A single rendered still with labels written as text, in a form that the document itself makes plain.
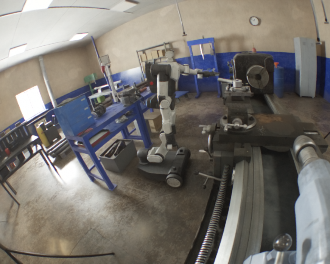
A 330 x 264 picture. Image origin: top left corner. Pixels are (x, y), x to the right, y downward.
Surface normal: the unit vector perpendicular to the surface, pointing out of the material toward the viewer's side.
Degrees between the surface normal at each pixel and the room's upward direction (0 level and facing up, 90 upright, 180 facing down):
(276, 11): 90
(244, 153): 0
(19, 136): 90
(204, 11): 90
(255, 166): 0
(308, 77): 90
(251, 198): 0
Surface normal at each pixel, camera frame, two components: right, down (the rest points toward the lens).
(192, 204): -0.21, -0.86
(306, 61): -0.43, 0.50
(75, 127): 0.88, 0.04
